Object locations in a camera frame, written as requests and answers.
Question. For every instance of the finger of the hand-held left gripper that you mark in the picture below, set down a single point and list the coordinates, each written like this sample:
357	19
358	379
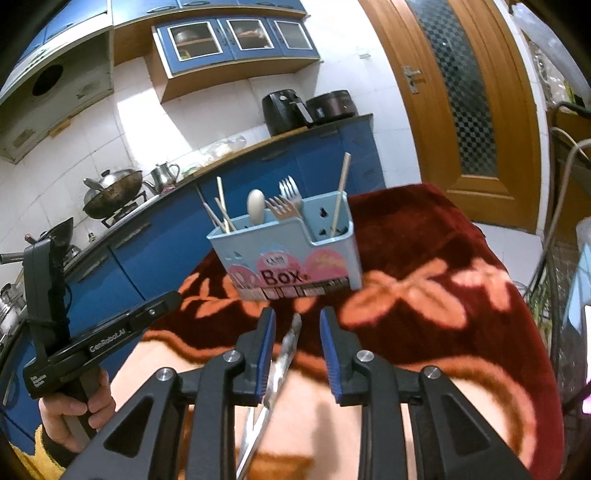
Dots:
157	309

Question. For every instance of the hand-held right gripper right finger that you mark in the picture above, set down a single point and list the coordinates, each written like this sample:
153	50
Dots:
328	355

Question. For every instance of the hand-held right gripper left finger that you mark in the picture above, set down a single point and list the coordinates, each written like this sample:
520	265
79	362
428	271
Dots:
268	355

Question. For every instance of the light blue utensil box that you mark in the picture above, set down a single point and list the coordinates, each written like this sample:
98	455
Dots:
295	258

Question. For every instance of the wooden chopstick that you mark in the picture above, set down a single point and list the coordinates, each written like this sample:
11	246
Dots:
342	184
226	218
213	217
221	198

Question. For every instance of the beige fork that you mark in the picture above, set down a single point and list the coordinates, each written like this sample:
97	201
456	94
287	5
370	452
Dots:
279	210

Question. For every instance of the large metal fork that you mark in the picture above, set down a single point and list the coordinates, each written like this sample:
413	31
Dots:
290	189

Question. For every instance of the person's left forearm yellow sleeve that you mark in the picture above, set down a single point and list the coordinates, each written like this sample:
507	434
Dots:
39	461

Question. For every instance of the person's left hand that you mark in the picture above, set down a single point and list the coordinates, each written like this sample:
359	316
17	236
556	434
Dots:
64	415

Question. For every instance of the blue kitchen base cabinets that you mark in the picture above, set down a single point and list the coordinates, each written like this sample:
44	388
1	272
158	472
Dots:
152	249

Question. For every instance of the gas stove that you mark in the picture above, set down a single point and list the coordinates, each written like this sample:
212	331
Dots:
127	210

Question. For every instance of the dark wok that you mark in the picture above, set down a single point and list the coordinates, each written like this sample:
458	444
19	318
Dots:
60	235

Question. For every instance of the red floral blanket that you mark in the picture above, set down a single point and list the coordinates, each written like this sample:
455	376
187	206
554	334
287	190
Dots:
438	295

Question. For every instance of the wok with metal lid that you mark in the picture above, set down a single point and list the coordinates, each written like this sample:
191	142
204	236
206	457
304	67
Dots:
113	191

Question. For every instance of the steel kettle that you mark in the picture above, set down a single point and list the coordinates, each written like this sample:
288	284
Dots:
165	177

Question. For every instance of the white spoon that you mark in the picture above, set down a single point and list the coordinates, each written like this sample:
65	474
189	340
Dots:
256	205

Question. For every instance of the clear plastic bags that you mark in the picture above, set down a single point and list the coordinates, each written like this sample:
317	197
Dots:
224	148

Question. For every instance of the green onions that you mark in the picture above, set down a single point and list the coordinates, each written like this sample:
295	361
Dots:
538	309

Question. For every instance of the grey range hood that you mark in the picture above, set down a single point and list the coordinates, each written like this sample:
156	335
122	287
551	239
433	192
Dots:
55	106

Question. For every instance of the black air fryer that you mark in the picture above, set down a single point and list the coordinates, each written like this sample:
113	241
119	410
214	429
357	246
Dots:
279	113

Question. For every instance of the wooden door with glass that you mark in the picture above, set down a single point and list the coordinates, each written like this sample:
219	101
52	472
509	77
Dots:
438	138

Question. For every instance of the black rice cooker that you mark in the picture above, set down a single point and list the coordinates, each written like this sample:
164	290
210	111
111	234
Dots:
332	108

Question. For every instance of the light blue board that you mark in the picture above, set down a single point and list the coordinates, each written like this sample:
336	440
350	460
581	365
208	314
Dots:
579	286

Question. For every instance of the blue glass-door wall cabinet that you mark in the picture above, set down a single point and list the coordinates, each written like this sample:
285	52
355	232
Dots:
240	46

